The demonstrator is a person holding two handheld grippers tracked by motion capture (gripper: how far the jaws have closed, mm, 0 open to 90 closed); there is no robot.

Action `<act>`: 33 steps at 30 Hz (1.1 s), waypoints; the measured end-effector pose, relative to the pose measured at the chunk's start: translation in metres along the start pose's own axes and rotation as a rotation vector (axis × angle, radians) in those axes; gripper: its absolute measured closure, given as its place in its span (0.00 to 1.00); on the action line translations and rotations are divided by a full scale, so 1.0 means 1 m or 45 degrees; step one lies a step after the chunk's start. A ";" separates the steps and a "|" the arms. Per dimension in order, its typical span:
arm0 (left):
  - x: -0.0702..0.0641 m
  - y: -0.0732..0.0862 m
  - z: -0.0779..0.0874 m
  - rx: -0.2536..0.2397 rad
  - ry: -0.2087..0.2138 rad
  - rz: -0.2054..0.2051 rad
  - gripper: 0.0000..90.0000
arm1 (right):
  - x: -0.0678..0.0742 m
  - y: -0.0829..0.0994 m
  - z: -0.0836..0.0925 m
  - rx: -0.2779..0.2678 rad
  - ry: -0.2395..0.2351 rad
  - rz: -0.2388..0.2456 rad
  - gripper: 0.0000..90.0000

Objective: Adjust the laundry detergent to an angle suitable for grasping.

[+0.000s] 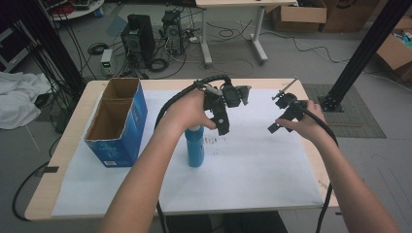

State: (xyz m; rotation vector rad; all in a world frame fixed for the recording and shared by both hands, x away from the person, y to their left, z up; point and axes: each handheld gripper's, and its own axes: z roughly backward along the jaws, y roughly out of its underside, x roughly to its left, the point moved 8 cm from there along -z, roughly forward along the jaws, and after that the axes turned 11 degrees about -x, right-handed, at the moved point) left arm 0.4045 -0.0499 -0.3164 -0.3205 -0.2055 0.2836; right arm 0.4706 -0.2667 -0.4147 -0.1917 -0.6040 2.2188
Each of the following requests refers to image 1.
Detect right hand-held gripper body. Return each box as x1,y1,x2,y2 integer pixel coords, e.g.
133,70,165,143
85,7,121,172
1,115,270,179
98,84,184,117
267,92,309,135

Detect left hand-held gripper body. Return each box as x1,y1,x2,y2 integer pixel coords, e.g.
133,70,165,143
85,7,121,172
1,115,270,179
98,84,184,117
203,81,244,137

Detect blue bottle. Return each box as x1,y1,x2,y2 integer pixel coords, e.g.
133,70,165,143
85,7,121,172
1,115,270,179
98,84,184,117
184,125,206,169

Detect person's right hand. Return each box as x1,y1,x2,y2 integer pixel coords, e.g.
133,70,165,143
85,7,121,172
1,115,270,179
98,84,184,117
274,100,327,144

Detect person's left hand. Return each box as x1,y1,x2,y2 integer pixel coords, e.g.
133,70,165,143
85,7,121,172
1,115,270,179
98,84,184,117
159,88,218,134

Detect white paper mat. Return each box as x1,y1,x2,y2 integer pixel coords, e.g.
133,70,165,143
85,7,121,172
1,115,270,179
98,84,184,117
51,87,326,217

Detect grey floor mat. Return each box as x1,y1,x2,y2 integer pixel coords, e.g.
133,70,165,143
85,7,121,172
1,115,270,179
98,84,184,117
302,83,388,140

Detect closed brown cardboard box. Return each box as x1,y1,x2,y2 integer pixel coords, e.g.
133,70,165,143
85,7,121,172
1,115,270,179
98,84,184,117
264,0,328,34

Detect white-legged desk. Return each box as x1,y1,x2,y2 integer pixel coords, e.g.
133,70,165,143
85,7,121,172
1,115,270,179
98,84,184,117
194,0,299,70

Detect blue cardboard box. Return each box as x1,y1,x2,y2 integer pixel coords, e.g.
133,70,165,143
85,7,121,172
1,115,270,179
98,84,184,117
84,77,149,169

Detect grey computer tower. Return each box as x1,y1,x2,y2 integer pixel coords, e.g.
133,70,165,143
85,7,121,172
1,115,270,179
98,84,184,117
160,9,185,56

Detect large brown cardboard box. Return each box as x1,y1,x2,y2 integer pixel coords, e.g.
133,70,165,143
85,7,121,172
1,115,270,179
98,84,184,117
318,0,383,34

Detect person's dark trousers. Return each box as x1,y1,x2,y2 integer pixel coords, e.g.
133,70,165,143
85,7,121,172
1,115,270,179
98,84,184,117
164,211,290,233

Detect black computer tower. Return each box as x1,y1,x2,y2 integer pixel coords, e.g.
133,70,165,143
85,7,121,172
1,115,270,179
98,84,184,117
120,13,156,67

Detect open brown cardboard box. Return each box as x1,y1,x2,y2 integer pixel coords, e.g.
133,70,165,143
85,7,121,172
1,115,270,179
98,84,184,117
375,15,412,72

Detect white power supply unit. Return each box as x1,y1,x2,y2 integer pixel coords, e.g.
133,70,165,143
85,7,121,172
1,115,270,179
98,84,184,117
99,49,115,78

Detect round white table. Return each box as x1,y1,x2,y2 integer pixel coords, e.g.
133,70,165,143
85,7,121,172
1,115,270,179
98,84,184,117
41,0,106,22

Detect white cloth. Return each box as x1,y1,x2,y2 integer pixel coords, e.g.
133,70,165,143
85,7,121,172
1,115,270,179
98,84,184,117
0,70,53,131

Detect black smooth gripper cable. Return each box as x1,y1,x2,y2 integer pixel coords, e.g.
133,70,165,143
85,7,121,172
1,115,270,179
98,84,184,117
299,102,340,233

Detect black spiral-wrapped cable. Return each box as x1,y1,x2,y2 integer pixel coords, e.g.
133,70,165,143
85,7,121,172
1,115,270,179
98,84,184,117
154,74,233,131

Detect black metal post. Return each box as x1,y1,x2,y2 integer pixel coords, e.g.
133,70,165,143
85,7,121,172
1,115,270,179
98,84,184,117
318,0,412,114

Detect coiled black cable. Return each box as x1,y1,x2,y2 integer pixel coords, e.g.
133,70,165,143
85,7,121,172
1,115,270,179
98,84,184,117
86,42,110,56

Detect black metal stand with cables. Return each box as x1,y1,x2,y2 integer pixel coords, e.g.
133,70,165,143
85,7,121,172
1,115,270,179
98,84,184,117
0,0,87,96

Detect black floor cable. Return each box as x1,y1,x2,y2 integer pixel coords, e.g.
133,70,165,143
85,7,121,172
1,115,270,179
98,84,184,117
11,135,63,222

